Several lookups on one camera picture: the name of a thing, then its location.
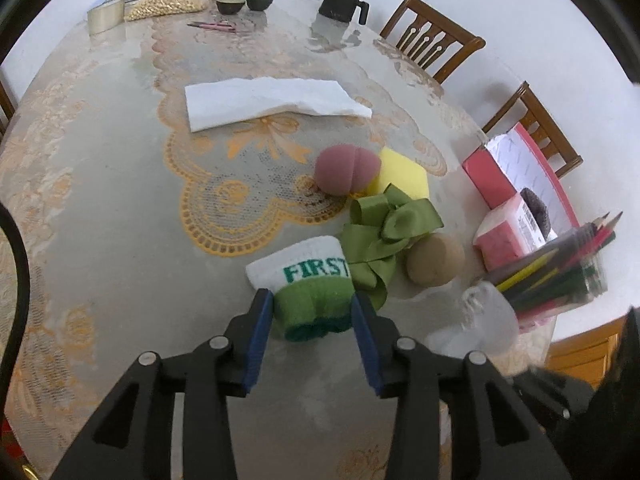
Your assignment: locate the pink round sponge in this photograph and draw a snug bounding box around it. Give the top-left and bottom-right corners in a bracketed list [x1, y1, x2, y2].
[315, 144, 382, 196]

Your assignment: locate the wooden chair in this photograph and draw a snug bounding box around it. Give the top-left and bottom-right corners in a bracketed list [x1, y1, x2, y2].
[482, 81, 584, 178]
[0, 77, 18, 136]
[380, 0, 487, 86]

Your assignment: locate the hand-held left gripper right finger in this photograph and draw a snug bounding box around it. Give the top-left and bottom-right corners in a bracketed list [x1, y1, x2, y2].
[351, 292, 571, 480]

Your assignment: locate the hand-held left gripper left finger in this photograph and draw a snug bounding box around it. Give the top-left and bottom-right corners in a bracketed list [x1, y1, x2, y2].
[50, 287, 275, 480]

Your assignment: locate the grey sock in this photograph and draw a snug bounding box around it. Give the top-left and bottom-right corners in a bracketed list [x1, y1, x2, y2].
[519, 187, 553, 236]

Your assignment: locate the wooden cabinet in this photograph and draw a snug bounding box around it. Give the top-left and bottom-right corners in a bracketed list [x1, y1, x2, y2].
[545, 327, 626, 391]

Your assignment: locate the clear tape roll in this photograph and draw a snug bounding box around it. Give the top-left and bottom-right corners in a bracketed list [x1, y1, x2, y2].
[86, 0, 126, 37]

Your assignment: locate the black cable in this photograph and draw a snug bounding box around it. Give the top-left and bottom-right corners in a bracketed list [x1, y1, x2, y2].
[0, 199, 32, 411]

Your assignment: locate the yellow sponge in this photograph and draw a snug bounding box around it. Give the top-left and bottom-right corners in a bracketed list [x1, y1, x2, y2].
[367, 147, 431, 201]

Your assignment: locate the green ribbon bow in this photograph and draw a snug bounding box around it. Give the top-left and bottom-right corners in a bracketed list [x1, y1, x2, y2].
[341, 183, 445, 308]

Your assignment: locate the black lidded mug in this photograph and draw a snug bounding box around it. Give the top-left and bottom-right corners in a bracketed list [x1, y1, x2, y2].
[318, 0, 371, 25]

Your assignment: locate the white paper towel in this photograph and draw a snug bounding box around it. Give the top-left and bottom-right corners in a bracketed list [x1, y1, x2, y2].
[184, 77, 373, 133]

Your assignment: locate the pink tissue pack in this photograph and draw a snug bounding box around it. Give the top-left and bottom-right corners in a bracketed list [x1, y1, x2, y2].
[472, 192, 558, 273]

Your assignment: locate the lace tablecloth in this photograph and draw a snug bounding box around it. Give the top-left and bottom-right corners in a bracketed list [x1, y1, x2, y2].
[0, 0, 558, 480]

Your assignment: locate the bundle of coloured pencils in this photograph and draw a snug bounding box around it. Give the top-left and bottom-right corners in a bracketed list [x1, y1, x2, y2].
[482, 211, 623, 311]

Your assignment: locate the red box with white lining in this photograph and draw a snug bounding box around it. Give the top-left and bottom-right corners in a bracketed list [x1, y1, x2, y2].
[462, 122, 583, 241]

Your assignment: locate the green and white sock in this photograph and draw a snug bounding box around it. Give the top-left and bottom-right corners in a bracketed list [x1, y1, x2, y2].
[245, 235, 357, 343]

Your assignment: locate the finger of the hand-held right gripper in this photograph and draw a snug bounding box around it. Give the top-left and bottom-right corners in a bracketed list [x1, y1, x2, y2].
[505, 367, 571, 428]

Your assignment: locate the beige round sponge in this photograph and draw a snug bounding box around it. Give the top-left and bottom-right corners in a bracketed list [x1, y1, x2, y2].
[406, 234, 466, 288]

